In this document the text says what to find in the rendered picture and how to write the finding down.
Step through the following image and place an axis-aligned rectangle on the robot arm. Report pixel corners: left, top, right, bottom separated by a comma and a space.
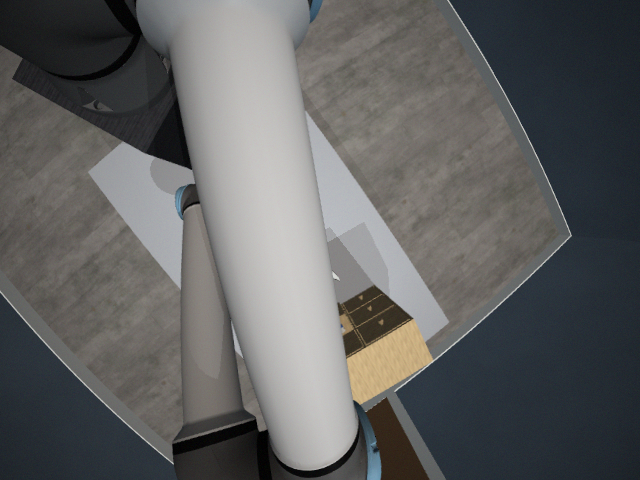
0, 0, 381, 480

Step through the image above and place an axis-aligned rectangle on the brown wooden drawer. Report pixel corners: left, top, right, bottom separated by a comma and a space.
350, 295, 394, 328
357, 306, 410, 345
343, 286, 382, 314
338, 302, 354, 335
343, 331, 363, 357

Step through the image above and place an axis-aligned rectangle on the brown wooden chest of drawers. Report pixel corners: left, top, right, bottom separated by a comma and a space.
340, 285, 434, 404

